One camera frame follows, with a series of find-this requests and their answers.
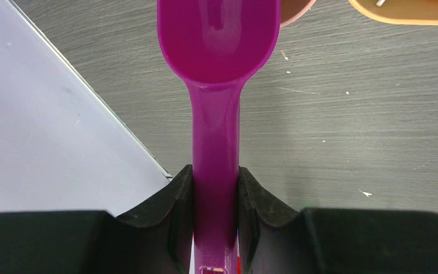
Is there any pink oval candy tray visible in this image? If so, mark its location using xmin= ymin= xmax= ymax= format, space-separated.
xmin=280 ymin=0 xmax=316 ymax=27

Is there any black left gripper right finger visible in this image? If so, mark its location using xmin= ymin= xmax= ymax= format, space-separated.
xmin=238 ymin=167 xmax=438 ymax=273

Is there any magenta plastic scoop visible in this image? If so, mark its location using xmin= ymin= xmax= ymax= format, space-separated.
xmin=157 ymin=0 xmax=281 ymax=273

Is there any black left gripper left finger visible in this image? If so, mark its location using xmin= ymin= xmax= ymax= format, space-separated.
xmin=0 ymin=165 xmax=193 ymax=273

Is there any yellow tray with ball lollipops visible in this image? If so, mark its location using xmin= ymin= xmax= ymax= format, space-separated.
xmin=349 ymin=0 xmax=438 ymax=26

